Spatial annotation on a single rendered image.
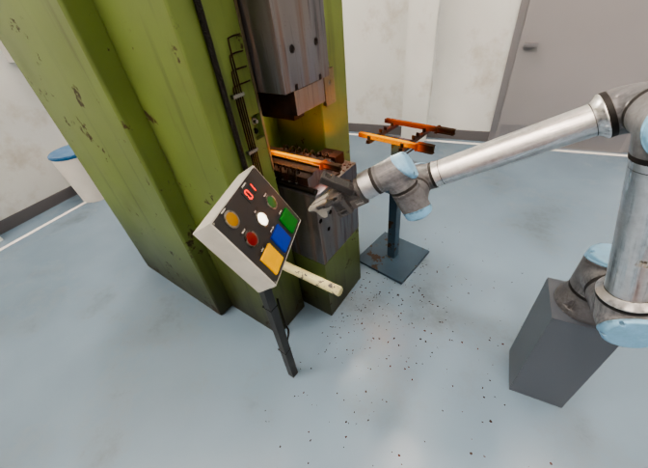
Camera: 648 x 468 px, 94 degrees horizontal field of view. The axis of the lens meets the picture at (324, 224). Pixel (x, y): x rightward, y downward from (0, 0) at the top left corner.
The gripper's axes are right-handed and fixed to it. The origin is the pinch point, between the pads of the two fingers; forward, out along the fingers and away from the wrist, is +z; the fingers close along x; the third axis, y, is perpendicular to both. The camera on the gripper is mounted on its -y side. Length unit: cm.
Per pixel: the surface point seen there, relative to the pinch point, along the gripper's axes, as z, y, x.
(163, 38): 11, -67, 16
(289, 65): -11, -39, 35
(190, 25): 2, -64, 17
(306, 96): -6.7, -25.7, 41.6
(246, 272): 15.6, -2.8, -27.0
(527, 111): -119, 147, 284
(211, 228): 11.7, -20.2, -27.0
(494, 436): -13, 131, -26
